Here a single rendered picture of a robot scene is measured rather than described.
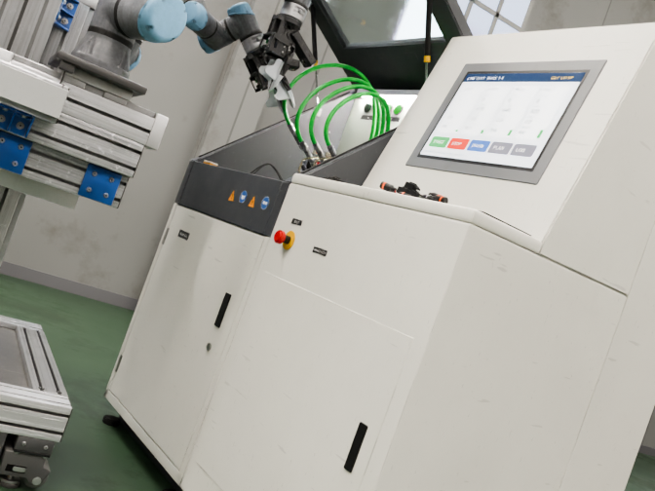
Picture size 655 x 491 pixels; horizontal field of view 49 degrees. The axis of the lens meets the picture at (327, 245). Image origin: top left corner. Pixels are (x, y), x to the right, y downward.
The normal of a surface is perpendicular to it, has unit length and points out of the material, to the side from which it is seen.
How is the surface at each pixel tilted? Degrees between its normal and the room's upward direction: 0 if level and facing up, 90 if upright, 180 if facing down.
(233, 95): 90
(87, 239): 90
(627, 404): 90
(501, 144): 76
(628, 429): 90
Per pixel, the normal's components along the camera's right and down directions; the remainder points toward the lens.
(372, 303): -0.77, -0.29
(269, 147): 0.54, 0.18
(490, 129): -0.66, -0.51
